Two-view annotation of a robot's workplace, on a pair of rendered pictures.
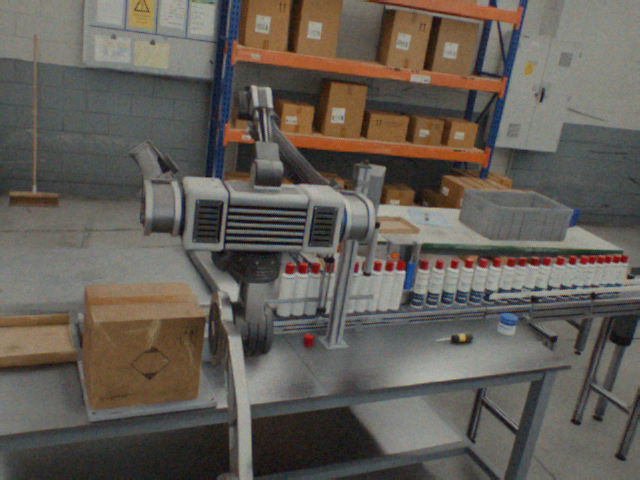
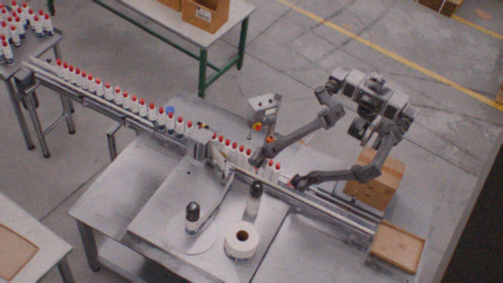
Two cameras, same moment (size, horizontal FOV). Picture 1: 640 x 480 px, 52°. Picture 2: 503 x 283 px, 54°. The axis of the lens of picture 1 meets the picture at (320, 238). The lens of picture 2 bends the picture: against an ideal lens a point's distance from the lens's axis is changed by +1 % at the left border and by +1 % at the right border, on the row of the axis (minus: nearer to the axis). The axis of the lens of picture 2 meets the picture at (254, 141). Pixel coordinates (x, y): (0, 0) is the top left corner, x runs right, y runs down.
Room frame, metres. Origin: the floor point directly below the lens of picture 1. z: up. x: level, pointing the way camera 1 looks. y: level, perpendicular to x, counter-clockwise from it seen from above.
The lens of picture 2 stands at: (3.77, 1.38, 3.58)
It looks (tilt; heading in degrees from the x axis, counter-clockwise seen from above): 50 degrees down; 226
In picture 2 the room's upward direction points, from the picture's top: 11 degrees clockwise
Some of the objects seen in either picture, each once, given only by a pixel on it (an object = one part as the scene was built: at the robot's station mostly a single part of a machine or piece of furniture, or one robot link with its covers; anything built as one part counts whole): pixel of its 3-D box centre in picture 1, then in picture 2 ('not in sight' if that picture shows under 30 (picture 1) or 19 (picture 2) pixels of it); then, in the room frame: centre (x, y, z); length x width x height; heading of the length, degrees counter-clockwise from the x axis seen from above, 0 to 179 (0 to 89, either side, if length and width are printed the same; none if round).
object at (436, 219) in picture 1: (428, 218); not in sight; (4.22, -0.68, 0.81); 0.32 x 0.24 x 0.01; 6
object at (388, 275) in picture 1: (385, 285); (220, 146); (2.45, -0.28, 0.98); 0.05 x 0.05 x 0.20
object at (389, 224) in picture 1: (386, 224); (1, 250); (3.88, -0.38, 0.82); 0.34 x 0.24 x 0.03; 116
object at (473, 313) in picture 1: (307, 319); (259, 178); (2.30, 0.00, 0.85); 1.65 x 0.11 x 0.05; 117
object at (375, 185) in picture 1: (365, 194); (261, 112); (2.28, -0.13, 1.38); 0.17 x 0.10 x 0.19; 172
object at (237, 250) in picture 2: not in sight; (240, 241); (2.73, 0.37, 0.95); 0.20 x 0.20 x 0.14
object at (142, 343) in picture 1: (141, 342); (374, 178); (1.71, 0.47, 0.99); 0.30 x 0.24 x 0.27; 117
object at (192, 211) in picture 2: not in sight; (192, 218); (2.92, 0.12, 1.04); 0.09 x 0.09 x 0.29
